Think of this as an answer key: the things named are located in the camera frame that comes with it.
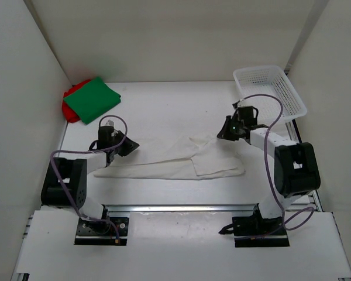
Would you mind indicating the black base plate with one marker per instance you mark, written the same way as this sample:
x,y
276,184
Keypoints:
x,y
93,233
254,231

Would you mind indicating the aluminium rail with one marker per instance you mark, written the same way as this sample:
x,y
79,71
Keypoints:
x,y
181,208

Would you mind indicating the white cloth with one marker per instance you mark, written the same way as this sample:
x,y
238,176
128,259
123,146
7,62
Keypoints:
x,y
199,157

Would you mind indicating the green t shirt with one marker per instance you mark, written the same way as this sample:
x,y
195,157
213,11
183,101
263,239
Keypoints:
x,y
92,100

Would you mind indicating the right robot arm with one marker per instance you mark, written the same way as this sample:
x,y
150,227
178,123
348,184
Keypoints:
x,y
295,169

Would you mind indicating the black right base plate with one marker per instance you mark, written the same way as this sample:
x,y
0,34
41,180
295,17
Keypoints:
x,y
254,231

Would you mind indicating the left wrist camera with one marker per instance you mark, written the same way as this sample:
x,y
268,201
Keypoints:
x,y
106,122

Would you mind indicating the red t shirt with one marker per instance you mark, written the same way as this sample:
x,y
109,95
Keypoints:
x,y
70,115

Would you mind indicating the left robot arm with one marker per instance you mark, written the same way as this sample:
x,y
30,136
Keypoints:
x,y
65,184

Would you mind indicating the white plastic basket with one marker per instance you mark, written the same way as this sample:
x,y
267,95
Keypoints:
x,y
274,90

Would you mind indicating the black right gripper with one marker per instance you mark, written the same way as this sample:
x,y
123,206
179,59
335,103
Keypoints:
x,y
225,133

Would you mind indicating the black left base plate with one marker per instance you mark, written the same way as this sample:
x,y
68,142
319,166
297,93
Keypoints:
x,y
93,233

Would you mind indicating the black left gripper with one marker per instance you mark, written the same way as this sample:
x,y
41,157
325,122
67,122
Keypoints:
x,y
129,145

